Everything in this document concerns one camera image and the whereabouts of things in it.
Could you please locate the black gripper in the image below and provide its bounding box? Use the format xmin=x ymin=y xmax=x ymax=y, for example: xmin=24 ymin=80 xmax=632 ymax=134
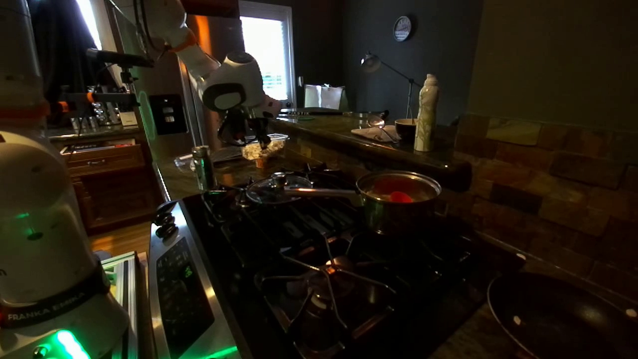
xmin=217 ymin=106 xmax=275 ymax=148

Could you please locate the dark metal canister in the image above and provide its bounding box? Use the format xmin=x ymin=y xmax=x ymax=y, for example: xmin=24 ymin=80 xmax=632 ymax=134
xmin=193 ymin=144 xmax=219 ymax=192

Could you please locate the glass pot lid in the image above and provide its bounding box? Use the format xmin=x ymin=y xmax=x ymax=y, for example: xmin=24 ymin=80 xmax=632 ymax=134
xmin=241 ymin=170 xmax=315 ymax=208

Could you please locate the stainless steel refrigerator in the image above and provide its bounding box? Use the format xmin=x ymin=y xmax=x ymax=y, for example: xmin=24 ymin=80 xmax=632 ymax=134
xmin=136 ymin=52 xmax=227 ymax=160

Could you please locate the small clear glass container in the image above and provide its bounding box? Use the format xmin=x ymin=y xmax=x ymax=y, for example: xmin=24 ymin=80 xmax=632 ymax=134
xmin=171 ymin=152 xmax=201 ymax=172

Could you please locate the bright window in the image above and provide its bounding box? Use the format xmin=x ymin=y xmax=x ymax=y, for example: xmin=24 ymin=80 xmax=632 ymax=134
xmin=237 ymin=2 xmax=295 ymax=106

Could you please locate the grey quilted pot holder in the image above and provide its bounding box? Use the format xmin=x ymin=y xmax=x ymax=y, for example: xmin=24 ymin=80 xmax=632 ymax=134
xmin=349 ymin=124 xmax=403 ymax=144

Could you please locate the wooden drawer cabinet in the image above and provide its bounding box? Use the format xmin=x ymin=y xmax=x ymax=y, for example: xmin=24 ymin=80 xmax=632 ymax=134
xmin=58 ymin=136 xmax=165 ymax=236

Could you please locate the thin desk lamp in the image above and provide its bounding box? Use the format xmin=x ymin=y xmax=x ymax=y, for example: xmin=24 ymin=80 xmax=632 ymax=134
xmin=357 ymin=52 xmax=425 ymax=122

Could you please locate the dark mug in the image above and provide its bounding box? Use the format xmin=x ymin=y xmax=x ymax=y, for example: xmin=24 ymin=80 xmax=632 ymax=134
xmin=393 ymin=118 xmax=419 ymax=150

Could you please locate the black gas stove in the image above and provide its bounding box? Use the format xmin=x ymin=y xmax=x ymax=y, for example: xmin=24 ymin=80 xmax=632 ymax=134
xmin=146 ymin=168 xmax=526 ymax=359

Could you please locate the red round food piece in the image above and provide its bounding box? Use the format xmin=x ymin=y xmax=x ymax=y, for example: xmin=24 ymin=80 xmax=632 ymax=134
xmin=387 ymin=190 xmax=417 ymax=206

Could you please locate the white plastic bottle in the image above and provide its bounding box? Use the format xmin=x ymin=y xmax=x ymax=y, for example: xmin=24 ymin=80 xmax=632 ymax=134
xmin=413 ymin=72 xmax=441 ymax=156

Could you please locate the black frying pan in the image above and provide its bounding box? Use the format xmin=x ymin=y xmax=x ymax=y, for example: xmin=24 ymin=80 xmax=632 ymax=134
xmin=484 ymin=268 xmax=638 ymax=359

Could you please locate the steel saucepan with handle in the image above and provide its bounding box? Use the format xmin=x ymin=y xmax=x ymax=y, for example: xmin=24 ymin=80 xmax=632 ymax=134
xmin=285 ymin=168 xmax=447 ymax=236

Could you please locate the round wall clock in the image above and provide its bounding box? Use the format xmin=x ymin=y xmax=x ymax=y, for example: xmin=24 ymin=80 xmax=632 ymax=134
xmin=391 ymin=14 xmax=415 ymax=44

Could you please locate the metal robot stand frame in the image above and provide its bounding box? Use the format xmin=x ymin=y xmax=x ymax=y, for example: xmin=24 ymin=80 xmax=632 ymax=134
xmin=100 ymin=250 xmax=144 ymax=359

